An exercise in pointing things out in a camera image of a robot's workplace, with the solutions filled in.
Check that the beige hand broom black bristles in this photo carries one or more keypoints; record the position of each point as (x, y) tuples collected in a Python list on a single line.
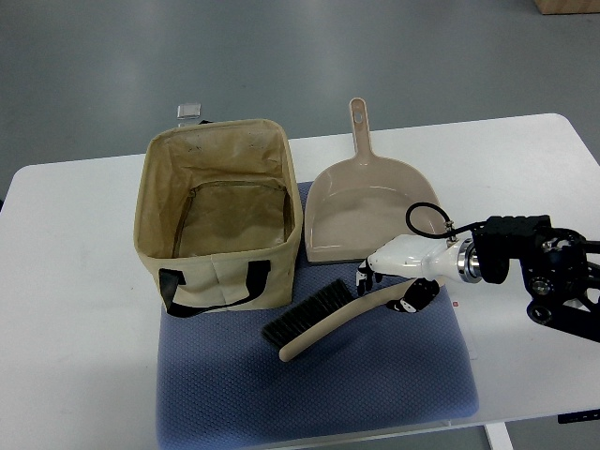
[(334, 305)]

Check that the beige plastic dustpan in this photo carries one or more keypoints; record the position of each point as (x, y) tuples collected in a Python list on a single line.
[(359, 204)]

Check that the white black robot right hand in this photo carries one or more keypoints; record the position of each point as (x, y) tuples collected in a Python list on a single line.
[(425, 262)]

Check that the blue textured cushion mat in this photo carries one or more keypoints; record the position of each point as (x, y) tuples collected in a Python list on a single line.
[(221, 385)]

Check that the small metal floor plate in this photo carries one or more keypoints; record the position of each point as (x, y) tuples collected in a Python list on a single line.
[(188, 111)]

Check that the yellow fabric bag black handles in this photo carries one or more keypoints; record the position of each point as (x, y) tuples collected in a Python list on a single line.
[(219, 219)]

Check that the black table control panel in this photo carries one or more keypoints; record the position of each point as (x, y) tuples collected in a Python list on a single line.
[(578, 417)]

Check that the wooden box corner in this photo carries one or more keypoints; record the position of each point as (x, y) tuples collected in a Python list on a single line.
[(561, 7)]

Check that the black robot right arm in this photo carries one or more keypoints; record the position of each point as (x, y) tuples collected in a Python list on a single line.
[(554, 265)]

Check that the white table leg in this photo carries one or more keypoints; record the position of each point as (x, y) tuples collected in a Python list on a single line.
[(498, 437)]

